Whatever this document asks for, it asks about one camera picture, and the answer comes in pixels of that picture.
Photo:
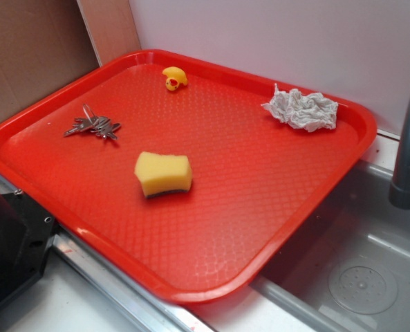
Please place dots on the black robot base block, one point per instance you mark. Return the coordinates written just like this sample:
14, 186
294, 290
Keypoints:
26, 231

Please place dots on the yellow rubber duck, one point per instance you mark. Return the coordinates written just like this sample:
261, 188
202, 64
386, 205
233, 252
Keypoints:
174, 78

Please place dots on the red plastic tray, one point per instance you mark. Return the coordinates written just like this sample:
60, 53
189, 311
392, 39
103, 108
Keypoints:
255, 180

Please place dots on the yellow kitchen sponge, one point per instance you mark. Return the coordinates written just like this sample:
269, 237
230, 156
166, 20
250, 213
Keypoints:
159, 174

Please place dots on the bunch of silver keys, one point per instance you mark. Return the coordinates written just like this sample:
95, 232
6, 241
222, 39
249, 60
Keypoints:
101, 126

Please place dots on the crumpled white paper towel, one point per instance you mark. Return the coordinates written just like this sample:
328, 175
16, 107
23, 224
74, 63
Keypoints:
310, 112

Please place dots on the grey toy sink basin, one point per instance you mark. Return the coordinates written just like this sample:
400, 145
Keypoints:
347, 267

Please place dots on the brown cardboard panel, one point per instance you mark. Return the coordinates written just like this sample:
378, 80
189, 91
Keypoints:
45, 45

